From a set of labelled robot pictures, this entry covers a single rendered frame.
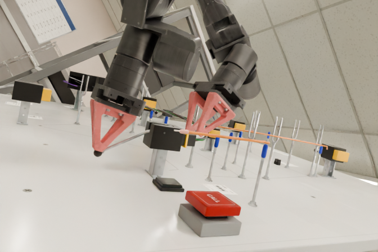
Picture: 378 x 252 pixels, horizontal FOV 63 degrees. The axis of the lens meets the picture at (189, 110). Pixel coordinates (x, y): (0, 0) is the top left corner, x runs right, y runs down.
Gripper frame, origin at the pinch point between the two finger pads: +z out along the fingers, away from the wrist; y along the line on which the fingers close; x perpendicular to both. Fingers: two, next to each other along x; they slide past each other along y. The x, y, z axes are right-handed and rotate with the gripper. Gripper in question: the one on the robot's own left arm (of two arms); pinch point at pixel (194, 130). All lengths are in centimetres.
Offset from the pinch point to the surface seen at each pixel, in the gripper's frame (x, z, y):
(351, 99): -197, -160, 98
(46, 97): 17.6, 8.4, 35.1
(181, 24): -24, -74, 103
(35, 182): 18.4, 20.9, -2.8
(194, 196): 6.8, 11.7, -17.2
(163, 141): 5.2, 5.8, -1.7
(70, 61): 9, -15, 97
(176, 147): 2.7, 5.3, -2.0
